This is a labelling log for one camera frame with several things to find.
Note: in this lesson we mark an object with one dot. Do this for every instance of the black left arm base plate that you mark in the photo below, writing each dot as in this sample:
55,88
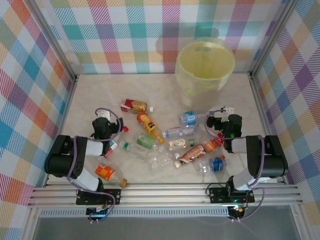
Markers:
112,195

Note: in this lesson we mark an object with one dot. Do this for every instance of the aluminium table edge rail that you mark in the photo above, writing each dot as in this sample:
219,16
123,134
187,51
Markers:
62,125
267,125

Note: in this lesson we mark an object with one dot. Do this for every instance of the orange juice bottle black label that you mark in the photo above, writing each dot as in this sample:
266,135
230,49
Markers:
147,123

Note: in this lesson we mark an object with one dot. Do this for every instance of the aluminium frame post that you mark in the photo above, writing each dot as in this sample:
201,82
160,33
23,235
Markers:
272,37
53,40

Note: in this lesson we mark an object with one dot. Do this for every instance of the clear bottle red label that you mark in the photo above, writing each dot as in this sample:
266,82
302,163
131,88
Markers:
111,148

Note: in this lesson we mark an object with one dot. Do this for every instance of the translucent white bottle cap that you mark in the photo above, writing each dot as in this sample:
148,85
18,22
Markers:
161,149

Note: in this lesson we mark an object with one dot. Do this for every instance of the crushed clear bottle white cap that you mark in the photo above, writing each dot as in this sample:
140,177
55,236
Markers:
162,160

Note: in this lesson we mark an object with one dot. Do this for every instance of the aluminium mounting rail beam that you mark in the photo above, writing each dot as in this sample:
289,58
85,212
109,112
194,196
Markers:
162,197

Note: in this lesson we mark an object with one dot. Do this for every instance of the green label plastic bottle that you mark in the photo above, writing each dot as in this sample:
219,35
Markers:
145,140

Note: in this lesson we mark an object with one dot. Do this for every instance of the water bottle blue barcode label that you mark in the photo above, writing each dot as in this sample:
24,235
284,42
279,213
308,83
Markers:
188,118

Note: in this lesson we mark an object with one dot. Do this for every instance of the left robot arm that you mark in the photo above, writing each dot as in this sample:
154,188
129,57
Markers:
60,162

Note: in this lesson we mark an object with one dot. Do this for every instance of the small bottle green cap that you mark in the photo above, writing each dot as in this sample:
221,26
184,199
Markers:
177,143

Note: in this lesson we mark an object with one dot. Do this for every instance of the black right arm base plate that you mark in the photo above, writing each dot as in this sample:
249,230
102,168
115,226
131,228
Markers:
216,196

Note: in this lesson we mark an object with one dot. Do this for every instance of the clear bottle green neck band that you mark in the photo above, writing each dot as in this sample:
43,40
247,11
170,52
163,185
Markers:
132,148

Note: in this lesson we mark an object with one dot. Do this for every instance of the brown label drink bottle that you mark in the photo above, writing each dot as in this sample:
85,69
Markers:
192,153

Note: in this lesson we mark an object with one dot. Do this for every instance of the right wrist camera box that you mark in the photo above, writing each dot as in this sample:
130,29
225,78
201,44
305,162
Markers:
228,109

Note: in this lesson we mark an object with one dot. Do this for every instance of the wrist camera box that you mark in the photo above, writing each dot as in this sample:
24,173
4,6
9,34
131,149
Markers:
103,115
228,109

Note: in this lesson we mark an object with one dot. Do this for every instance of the translucent yellow round bin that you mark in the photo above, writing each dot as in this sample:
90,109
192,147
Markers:
207,62

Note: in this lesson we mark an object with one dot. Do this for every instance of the clear water bottle pale label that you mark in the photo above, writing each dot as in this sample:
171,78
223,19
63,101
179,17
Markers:
175,132

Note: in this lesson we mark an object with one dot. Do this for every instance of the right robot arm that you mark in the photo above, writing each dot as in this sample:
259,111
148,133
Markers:
272,162

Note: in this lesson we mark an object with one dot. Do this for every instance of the orange label bottle tan cap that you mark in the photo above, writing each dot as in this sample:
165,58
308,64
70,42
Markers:
106,172

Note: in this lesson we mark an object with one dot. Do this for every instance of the orange bottle red cap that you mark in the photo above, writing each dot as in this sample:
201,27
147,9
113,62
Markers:
210,146

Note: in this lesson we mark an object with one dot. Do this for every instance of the clear bottle dark blue label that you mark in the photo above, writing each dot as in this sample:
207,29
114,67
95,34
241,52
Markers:
216,165

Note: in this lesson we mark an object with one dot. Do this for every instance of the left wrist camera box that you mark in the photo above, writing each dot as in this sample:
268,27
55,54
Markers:
103,115

